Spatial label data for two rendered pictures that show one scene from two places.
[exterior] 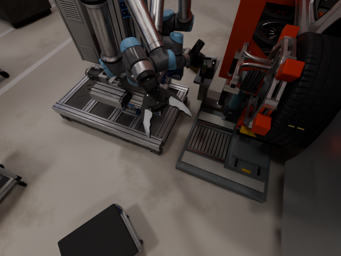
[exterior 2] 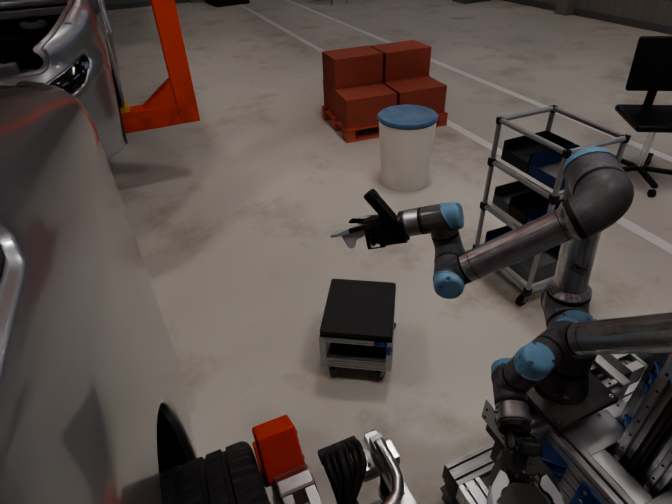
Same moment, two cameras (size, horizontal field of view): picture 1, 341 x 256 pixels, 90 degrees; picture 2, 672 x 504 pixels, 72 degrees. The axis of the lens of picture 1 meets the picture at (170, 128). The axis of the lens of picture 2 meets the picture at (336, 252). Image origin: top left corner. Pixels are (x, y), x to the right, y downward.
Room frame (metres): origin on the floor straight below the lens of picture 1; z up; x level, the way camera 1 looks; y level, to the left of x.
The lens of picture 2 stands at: (1.10, -0.81, 1.94)
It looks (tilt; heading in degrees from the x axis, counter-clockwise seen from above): 37 degrees down; 135
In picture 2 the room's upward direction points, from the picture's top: 2 degrees counter-clockwise
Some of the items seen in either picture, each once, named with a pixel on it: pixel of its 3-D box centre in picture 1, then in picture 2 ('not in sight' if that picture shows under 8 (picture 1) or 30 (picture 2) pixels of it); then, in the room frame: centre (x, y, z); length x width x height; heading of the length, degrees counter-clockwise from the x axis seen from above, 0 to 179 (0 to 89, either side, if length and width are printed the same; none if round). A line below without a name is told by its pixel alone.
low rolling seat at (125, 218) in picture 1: (105, 245); (360, 329); (-0.03, 0.46, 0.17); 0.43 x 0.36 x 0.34; 126
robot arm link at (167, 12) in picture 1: (167, 21); not in sight; (1.40, 0.02, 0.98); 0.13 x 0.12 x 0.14; 82
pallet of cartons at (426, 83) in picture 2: not in sight; (383, 89); (-2.06, 3.10, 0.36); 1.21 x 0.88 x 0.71; 69
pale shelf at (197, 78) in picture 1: (207, 71); not in sight; (1.51, -0.39, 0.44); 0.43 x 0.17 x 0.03; 157
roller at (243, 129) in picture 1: (257, 133); not in sight; (0.68, -0.66, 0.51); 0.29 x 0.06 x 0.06; 67
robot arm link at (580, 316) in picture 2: not in sight; (574, 340); (0.94, 0.23, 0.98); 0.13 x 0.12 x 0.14; 122
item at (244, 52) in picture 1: (260, 48); not in sight; (0.97, -0.54, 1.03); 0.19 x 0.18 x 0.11; 67
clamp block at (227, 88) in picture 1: (232, 86); (377, 459); (0.75, -0.36, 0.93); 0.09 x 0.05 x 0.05; 67
